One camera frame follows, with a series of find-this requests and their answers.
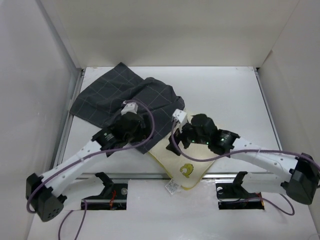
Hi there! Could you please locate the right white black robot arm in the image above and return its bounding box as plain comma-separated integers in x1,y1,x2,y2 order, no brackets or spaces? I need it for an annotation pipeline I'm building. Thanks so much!
166,109,320,205

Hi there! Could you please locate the cream yellow-edged pillow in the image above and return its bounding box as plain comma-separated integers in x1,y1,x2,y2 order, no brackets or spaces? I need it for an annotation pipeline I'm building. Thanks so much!
148,133,217,190

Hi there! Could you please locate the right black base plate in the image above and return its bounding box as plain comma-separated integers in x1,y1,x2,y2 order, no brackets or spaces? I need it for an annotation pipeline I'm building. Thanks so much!
215,183,265,210

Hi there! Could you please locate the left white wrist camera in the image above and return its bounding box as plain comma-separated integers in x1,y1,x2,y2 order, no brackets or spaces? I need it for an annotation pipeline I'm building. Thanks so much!
120,102,138,116

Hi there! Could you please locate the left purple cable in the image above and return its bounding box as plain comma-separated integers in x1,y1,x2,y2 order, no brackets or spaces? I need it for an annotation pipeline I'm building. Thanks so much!
26,99,156,240

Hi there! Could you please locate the dark grey checked pillowcase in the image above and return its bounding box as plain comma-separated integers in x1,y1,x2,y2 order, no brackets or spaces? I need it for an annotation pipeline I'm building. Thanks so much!
69,62,185,154

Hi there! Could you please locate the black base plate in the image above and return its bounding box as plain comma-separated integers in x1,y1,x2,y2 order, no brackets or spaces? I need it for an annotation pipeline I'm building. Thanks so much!
85,183,128,211
215,183,265,210

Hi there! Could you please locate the white pillow care label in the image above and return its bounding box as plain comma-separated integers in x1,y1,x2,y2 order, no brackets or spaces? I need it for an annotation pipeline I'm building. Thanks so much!
165,178,181,195

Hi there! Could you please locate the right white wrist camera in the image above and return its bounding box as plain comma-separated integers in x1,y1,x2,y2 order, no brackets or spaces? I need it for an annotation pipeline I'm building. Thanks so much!
172,109,188,125

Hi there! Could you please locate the aluminium front rail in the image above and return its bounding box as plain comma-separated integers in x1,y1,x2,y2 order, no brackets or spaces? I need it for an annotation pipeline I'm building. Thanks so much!
74,171,292,180

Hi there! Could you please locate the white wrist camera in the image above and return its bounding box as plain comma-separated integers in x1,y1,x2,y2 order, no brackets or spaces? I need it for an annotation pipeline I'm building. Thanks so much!
120,102,138,116
172,109,188,125

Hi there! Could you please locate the purple cable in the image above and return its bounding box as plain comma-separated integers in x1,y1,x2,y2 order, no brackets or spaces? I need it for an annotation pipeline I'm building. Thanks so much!
26,99,156,240
169,119,320,216

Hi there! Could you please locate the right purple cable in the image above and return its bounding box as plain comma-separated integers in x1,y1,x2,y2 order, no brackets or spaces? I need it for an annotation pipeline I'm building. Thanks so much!
169,119,320,216

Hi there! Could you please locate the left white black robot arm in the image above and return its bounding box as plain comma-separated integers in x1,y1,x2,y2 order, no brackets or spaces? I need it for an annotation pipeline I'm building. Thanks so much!
25,112,155,222

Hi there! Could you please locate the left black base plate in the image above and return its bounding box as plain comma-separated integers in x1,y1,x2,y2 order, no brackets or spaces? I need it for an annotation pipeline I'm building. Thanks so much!
85,183,128,211

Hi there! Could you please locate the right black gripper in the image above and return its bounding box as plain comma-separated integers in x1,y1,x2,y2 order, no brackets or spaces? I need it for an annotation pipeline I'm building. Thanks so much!
166,118,210,155

